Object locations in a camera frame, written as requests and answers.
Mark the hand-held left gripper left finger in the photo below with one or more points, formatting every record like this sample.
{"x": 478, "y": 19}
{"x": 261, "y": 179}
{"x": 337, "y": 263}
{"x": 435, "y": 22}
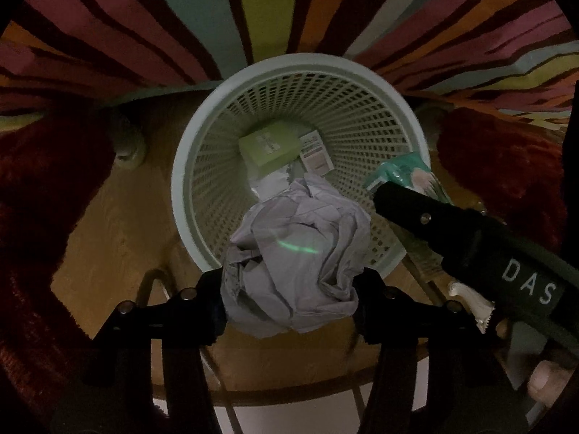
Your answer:
{"x": 208, "y": 298}

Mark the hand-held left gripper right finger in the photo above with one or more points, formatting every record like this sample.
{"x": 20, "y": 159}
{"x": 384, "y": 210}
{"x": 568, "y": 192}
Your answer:
{"x": 368, "y": 307}

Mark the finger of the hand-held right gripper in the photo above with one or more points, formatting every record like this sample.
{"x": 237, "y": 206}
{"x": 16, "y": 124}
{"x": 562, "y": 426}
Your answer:
{"x": 407, "y": 210}

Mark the green wet wipe pack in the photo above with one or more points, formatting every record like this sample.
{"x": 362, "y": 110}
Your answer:
{"x": 407, "y": 169}

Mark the large white paper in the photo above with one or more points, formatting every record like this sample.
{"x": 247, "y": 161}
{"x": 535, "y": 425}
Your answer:
{"x": 294, "y": 271}

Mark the white cardboard box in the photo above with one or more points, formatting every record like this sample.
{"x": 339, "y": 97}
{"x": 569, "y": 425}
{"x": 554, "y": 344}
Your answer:
{"x": 316, "y": 153}

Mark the white mesh waste basket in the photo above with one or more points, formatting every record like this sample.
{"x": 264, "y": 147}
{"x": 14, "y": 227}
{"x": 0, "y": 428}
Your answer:
{"x": 362, "y": 99}

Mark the large green cardboard box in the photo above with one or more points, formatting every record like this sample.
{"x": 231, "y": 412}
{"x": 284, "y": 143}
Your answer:
{"x": 271, "y": 144}

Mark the person's right hand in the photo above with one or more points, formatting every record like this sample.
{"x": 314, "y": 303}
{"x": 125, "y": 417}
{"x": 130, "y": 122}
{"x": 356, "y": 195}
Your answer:
{"x": 552, "y": 382}

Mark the cream bed leg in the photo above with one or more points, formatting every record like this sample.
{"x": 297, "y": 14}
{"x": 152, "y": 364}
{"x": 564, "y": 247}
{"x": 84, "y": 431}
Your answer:
{"x": 129, "y": 144}

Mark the striped colourful rug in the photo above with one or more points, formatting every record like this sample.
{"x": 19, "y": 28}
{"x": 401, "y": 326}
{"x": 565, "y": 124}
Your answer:
{"x": 194, "y": 9}

